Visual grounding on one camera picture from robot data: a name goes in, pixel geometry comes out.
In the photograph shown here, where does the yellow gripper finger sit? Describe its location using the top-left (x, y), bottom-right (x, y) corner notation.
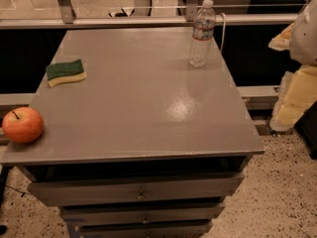
top-left (269, 64), bottom-right (317, 132)
top-left (268, 24), bottom-right (293, 52)

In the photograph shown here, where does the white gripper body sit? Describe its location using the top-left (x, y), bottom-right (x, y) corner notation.
top-left (289, 0), bottom-right (317, 65)

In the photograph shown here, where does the white cable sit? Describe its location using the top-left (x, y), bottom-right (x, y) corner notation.
top-left (219, 12), bottom-right (228, 53)

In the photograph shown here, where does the clear plastic water bottle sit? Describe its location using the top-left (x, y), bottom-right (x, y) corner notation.
top-left (189, 0), bottom-right (216, 67)

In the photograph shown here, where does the grey drawer cabinet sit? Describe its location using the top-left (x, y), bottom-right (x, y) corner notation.
top-left (2, 28), bottom-right (264, 238)

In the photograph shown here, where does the red apple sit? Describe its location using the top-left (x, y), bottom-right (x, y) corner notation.
top-left (2, 107), bottom-right (44, 143)

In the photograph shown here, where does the metal railing frame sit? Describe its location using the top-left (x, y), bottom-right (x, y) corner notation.
top-left (0, 0), bottom-right (311, 30)

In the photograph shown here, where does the green and yellow sponge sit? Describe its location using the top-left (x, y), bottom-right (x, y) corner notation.
top-left (46, 59), bottom-right (87, 87)

